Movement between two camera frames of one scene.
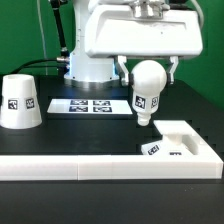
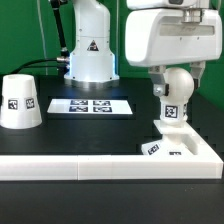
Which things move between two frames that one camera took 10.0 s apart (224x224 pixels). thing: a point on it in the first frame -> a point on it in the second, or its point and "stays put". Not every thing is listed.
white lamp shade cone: x=20 y=105 stays put
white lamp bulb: x=148 y=79 -> x=181 y=85
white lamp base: x=178 y=139 stays put
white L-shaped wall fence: x=206 y=165 stays put
